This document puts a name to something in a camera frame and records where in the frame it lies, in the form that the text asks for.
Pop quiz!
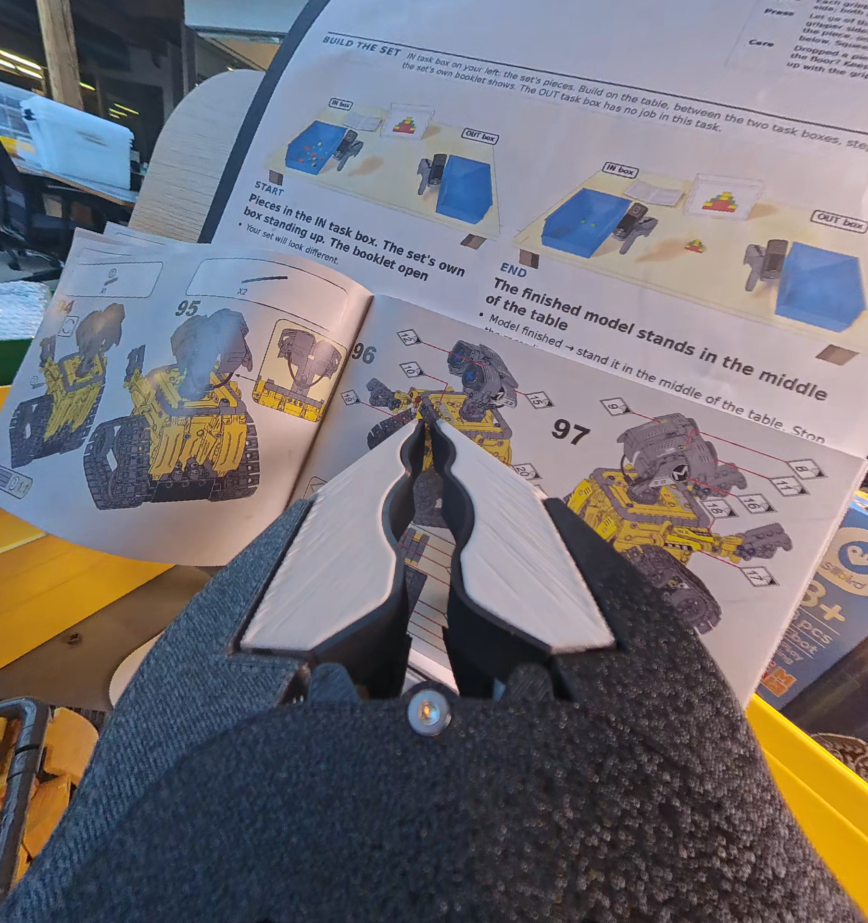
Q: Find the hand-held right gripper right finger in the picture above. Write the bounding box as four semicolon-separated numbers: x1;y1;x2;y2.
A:
426;419;619;661

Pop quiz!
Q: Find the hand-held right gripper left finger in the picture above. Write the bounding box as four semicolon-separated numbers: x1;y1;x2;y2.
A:
238;419;420;661

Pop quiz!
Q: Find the instruction booklet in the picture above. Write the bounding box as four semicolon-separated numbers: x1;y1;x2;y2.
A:
0;221;868;711

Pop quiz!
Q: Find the yellow grey brick robot model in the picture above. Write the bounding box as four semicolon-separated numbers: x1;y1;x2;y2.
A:
0;698;106;907

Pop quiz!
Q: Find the white task instruction sheet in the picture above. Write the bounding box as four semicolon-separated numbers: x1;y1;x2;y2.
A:
203;0;868;451

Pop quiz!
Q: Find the white book stand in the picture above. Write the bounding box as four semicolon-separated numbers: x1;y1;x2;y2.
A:
108;632;175;711

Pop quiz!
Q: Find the yellow plastic bin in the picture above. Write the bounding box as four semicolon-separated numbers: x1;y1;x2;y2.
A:
744;693;868;907
0;383;178;673

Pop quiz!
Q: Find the colourful toy set box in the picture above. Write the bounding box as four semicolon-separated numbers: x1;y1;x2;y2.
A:
757;488;868;725

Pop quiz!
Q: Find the clear plastic bag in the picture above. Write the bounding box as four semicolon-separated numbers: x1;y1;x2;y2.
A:
0;279;63;347

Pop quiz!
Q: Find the pale curved board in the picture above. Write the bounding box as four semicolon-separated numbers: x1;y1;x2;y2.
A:
128;68;270;246

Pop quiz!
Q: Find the dark background table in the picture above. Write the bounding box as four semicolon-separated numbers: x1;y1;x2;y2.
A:
0;137;143;232

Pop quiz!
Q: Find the white storage box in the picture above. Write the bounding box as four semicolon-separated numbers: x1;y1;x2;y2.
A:
20;94;136;191

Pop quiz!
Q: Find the black office chair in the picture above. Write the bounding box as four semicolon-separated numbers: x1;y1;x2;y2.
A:
0;109;63;263

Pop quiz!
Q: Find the wooden post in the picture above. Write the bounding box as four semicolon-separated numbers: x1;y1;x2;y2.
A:
36;0;88;111

